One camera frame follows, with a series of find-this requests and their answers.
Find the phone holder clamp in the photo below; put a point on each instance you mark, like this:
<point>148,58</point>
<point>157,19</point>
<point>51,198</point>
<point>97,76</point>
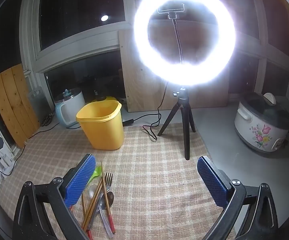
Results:
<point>172,16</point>

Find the black tripod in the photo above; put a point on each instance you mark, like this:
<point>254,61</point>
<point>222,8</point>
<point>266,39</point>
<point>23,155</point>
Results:
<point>187,130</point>

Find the metal fork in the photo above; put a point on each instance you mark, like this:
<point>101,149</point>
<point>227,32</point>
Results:
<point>108,180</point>

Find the green plastic spoon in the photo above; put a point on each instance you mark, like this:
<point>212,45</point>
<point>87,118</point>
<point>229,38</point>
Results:
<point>94,174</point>

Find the light oak wooden board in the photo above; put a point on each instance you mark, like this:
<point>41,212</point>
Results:
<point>139,87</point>

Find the black power adapter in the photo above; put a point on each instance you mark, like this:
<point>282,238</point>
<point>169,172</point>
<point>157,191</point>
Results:
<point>128,122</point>

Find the white window frame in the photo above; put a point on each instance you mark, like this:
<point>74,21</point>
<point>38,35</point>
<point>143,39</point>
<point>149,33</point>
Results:
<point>79,43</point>

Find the wooden chopstick red end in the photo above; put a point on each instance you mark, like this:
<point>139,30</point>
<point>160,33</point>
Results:
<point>103,178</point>
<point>84,205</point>
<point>91,206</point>
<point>89,233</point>

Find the white blue electric kettle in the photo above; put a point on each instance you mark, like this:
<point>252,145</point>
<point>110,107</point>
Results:
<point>67,110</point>

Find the checked beige tablecloth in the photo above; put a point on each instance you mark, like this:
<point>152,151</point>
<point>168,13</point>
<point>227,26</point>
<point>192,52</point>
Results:
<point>154,180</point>

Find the black scissors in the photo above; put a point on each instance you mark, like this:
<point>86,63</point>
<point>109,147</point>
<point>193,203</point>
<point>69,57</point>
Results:
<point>47,119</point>

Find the yellow plastic bin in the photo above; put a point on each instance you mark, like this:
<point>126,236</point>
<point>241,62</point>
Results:
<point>102,130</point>

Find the floral white rice cooker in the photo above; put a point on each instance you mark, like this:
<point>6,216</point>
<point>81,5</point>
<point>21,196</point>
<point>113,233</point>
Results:
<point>262,125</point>

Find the white charger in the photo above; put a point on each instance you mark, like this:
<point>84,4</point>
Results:
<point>5,163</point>

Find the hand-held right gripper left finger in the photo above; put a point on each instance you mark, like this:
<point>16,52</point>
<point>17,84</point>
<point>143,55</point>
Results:
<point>80,180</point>

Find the wooden chopsticks bundle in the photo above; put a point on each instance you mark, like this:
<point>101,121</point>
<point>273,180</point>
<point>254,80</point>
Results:
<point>95,208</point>

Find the grey cutting board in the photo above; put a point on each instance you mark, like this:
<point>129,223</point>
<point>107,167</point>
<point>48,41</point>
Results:
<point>35,105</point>

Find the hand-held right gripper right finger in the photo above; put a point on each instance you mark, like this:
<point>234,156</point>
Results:
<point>212,183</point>

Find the pine plank board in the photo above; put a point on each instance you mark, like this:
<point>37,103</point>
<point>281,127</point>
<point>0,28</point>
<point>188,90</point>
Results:
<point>14,100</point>

